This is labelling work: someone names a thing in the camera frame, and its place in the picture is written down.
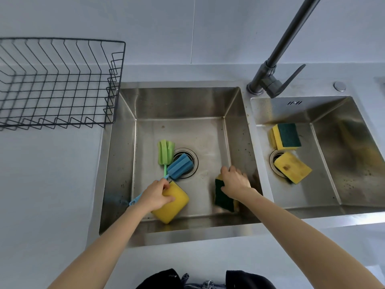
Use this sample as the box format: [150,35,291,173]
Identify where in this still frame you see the person's left hand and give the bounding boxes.
[136,178,175,215]

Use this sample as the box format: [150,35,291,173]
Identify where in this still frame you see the person's right hand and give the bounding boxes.
[220,166,252,201]

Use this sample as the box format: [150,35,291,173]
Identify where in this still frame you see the plain yellow sponge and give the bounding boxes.
[150,180,190,225]

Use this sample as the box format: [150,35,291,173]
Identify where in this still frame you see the yellow sponge dark green pad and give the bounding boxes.
[214,174,240,213]
[268,123,302,152]

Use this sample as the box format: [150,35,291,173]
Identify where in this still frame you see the person's right forearm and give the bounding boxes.
[238,187,385,289]

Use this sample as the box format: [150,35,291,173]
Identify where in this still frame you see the person's left forearm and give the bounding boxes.
[48,204,151,289]

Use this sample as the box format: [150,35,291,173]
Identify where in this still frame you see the round steel drain strainer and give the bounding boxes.
[173,148,199,180]
[269,149,290,178]

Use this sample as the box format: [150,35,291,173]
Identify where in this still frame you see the blue foam bottle brush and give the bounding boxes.
[129,153,194,207]

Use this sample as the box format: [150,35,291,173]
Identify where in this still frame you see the green foam bottle brush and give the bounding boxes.
[158,139,176,179]

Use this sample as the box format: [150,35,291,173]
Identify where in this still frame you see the stained yellow sponge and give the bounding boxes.
[273,152,313,185]

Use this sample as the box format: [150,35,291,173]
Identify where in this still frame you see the large steel sink basin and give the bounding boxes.
[87,81,274,249]

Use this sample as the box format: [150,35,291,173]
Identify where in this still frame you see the person's black top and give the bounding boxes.
[135,268,269,289]

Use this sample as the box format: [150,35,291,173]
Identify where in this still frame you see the small steel sink basin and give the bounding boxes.
[250,95,385,221]

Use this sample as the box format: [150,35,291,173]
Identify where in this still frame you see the dark grey faucet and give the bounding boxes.
[246,0,324,99]

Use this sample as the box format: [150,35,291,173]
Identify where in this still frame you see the black wire dish rack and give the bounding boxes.
[0,37,126,131]

